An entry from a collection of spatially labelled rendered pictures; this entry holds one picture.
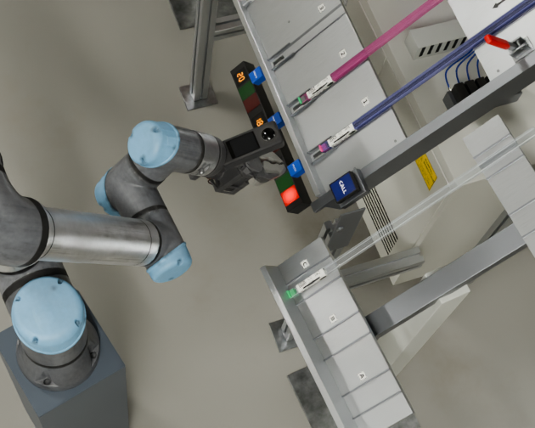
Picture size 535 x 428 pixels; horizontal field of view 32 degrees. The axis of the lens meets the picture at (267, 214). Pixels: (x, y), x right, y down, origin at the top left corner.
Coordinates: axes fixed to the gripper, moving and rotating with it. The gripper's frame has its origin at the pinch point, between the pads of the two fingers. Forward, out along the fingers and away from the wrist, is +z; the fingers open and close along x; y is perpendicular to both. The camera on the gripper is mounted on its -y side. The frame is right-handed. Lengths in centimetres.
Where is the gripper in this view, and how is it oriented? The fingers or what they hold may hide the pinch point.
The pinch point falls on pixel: (283, 165)
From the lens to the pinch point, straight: 177.4
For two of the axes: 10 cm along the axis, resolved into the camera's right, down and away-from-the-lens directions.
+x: 3.4, 8.6, -3.7
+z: 6.1, 1.0, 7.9
